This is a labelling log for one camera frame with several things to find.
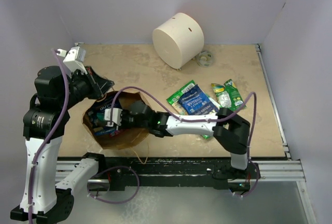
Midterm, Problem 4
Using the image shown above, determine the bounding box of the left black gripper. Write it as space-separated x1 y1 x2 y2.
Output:
59 65 114 109

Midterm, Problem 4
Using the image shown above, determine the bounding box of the brown paper bag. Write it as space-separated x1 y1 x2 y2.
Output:
82 91 150 164

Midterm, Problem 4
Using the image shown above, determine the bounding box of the large green chips bag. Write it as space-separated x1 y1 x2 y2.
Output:
165 82 221 138

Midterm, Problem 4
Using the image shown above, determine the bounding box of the blue salt vinegar chips bag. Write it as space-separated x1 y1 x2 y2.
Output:
178 85 218 115

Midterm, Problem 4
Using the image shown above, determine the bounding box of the small yellow green snack packet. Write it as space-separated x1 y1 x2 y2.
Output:
211 83 232 108

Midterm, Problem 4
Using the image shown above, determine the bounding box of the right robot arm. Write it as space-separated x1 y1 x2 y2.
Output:
112 101 252 178

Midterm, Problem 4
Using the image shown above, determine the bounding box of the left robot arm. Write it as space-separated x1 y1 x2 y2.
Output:
10 66 114 223

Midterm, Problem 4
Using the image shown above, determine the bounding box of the dark blue snack bag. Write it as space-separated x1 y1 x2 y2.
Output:
87 96 114 115

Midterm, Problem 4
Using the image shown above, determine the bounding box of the blue snack packet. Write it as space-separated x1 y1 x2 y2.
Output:
94 127 122 137

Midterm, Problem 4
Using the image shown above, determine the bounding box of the teal snack packet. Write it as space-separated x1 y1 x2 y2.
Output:
92 113 106 127

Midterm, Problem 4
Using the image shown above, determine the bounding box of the white cylindrical container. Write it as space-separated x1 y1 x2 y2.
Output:
152 12 204 69

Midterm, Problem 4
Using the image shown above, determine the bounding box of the clear tape roll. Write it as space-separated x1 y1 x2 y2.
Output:
195 51 214 67

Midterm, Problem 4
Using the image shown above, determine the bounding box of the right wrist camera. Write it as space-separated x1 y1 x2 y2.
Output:
104 108 122 127

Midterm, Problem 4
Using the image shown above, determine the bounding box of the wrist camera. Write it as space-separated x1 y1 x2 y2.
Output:
104 108 122 127
58 46 87 74

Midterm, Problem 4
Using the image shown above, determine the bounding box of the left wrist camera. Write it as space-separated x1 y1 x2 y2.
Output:
58 46 87 74

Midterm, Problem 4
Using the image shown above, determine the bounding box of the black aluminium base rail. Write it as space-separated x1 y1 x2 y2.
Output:
54 156 304 192

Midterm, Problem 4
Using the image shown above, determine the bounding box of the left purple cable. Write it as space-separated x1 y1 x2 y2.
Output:
27 48 70 224

